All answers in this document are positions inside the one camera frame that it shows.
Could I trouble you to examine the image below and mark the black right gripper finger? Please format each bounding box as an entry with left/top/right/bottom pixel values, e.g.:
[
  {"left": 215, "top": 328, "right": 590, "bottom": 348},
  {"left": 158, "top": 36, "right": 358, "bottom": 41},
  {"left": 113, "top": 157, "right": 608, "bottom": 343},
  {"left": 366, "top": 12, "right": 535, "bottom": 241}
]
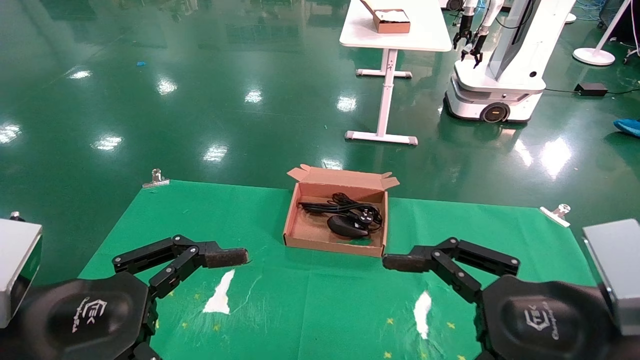
[{"left": 382, "top": 237, "right": 521, "bottom": 304}]

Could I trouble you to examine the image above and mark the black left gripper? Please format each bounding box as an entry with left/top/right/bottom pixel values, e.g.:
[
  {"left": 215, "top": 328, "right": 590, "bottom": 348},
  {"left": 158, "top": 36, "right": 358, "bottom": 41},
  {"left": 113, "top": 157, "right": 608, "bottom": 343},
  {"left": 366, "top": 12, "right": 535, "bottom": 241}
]
[{"left": 15, "top": 272, "right": 162, "bottom": 360}]

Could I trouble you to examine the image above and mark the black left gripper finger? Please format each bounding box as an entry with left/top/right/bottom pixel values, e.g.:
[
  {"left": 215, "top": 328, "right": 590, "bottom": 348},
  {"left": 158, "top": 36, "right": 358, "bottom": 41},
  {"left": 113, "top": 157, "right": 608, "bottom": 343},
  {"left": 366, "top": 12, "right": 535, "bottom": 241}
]
[{"left": 112, "top": 234, "right": 250, "bottom": 300}]

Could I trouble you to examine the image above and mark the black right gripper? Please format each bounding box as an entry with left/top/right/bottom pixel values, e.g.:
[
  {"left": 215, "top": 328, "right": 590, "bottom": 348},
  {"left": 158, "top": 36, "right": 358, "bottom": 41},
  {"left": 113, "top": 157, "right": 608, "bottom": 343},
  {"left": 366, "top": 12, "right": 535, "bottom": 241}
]
[{"left": 474, "top": 274, "right": 621, "bottom": 360}]

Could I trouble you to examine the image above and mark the black power cable with plug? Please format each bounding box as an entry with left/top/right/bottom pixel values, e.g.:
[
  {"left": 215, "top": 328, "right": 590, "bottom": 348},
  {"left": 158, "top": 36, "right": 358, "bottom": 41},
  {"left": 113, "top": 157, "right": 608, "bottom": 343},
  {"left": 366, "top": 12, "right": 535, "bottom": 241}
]
[{"left": 298, "top": 192, "right": 384, "bottom": 232}]

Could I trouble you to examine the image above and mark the background robot arm with gripper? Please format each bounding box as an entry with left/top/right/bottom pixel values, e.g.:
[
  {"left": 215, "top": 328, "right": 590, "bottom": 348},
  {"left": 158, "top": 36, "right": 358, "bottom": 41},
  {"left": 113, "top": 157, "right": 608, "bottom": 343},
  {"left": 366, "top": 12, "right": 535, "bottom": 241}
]
[
  {"left": 460, "top": 0, "right": 505, "bottom": 69},
  {"left": 452, "top": 0, "right": 480, "bottom": 51}
]

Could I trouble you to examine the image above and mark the open brown cardboard box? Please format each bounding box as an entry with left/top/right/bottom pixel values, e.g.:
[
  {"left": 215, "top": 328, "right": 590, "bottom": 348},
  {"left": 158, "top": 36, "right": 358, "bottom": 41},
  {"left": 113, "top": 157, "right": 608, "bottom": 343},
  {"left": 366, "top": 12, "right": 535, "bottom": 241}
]
[{"left": 282, "top": 163, "right": 401, "bottom": 259}]

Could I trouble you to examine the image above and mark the small cardboard box with contents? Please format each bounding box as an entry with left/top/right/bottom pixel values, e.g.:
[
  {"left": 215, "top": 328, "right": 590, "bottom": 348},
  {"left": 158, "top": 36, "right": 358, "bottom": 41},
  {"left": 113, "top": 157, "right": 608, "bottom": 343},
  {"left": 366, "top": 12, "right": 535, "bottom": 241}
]
[{"left": 360, "top": 0, "right": 412, "bottom": 34}]

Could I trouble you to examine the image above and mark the green table cloth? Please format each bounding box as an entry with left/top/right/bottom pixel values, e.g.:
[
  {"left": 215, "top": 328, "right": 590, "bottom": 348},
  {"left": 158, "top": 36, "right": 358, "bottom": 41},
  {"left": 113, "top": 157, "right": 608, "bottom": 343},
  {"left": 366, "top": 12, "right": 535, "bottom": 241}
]
[{"left": 15, "top": 179, "right": 640, "bottom": 360}]

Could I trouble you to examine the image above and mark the metal binder clip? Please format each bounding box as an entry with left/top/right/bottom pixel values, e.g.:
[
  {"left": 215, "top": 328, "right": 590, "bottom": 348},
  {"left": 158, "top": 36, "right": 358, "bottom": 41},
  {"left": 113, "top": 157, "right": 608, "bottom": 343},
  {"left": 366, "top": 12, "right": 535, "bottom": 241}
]
[
  {"left": 142, "top": 168, "right": 171, "bottom": 189},
  {"left": 538, "top": 203, "right": 572, "bottom": 229}
]

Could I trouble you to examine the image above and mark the white wheeled background robot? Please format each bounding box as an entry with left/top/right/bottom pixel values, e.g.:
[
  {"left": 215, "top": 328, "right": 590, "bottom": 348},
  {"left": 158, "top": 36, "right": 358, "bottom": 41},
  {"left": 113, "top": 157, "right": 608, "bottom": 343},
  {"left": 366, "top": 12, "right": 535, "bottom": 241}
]
[{"left": 443, "top": 0, "right": 577, "bottom": 124}]

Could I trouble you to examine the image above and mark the white height-adjustable table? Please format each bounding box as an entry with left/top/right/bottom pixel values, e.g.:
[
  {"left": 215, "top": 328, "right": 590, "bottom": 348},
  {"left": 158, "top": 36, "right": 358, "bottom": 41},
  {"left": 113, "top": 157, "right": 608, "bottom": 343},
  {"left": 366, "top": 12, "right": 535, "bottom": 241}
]
[{"left": 339, "top": 0, "right": 454, "bottom": 146}]

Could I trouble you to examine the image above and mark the black power adapter brick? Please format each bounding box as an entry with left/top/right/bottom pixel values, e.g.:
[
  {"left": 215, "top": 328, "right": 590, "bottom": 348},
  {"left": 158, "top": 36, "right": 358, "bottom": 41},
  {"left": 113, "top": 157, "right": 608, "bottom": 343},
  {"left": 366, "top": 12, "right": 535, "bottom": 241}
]
[{"left": 574, "top": 82, "right": 610, "bottom": 97}]

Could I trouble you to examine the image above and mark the blue shoe cover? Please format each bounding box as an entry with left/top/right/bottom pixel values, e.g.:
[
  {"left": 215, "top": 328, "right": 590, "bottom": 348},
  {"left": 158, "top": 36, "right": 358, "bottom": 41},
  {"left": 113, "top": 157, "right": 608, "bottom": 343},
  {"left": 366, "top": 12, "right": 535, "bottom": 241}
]
[{"left": 613, "top": 118, "right": 640, "bottom": 139}]

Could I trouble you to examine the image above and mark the white floor stand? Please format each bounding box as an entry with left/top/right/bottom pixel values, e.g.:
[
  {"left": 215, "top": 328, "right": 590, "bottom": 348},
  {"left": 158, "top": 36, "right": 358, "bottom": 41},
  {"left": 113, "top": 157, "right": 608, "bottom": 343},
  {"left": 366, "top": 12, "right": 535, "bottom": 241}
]
[{"left": 572, "top": 0, "right": 635, "bottom": 67}]

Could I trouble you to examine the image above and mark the black wheeled equipment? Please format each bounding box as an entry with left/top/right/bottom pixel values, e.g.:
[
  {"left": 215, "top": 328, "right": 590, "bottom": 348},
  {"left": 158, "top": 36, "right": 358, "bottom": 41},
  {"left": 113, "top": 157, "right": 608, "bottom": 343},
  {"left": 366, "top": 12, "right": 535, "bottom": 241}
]
[{"left": 598, "top": 0, "right": 640, "bottom": 65}]

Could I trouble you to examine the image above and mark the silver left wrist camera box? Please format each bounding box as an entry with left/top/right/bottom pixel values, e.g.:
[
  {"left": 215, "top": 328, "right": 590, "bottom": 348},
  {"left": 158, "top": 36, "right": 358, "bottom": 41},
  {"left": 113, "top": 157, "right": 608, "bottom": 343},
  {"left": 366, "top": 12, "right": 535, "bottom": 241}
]
[{"left": 0, "top": 212, "right": 44, "bottom": 329}]

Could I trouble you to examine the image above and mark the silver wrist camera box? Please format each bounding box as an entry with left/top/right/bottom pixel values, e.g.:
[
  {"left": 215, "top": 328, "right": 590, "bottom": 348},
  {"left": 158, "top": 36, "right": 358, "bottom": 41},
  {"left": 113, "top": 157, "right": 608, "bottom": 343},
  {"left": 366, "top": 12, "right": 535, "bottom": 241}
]
[
  {"left": 582, "top": 218, "right": 640, "bottom": 336},
  {"left": 0, "top": 212, "right": 44, "bottom": 329}
]

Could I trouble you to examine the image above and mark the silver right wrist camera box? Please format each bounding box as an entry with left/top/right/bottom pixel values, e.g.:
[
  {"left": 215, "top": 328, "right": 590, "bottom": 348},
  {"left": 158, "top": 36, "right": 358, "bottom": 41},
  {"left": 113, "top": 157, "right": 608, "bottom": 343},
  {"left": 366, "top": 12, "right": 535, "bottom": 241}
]
[{"left": 582, "top": 218, "right": 640, "bottom": 336}]

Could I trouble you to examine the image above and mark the black adapter floor cable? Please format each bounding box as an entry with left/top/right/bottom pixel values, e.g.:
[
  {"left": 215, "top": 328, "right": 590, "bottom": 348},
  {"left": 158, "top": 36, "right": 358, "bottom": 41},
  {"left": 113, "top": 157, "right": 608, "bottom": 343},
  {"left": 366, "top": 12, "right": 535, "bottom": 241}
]
[{"left": 544, "top": 87, "right": 640, "bottom": 96}]

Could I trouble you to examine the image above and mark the blue cable bundle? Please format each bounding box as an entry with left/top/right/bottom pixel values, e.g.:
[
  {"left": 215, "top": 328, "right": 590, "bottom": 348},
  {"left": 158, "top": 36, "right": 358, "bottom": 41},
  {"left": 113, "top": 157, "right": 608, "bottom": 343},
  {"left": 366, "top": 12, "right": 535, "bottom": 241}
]
[{"left": 574, "top": 0, "right": 609, "bottom": 22}]

